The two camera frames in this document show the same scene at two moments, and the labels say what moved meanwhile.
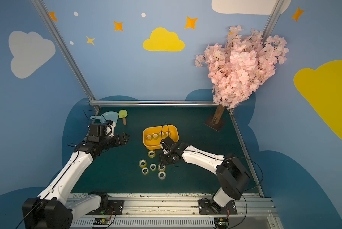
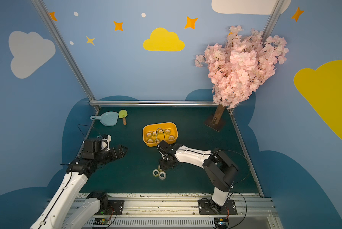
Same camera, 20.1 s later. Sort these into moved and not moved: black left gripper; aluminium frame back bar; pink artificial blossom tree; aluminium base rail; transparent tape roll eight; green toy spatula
Moved: transparent tape roll eight; black left gripper
Not moved: aluminium frame back bar; aluminium base rail; pink artificial blossom tree; green toy spatula
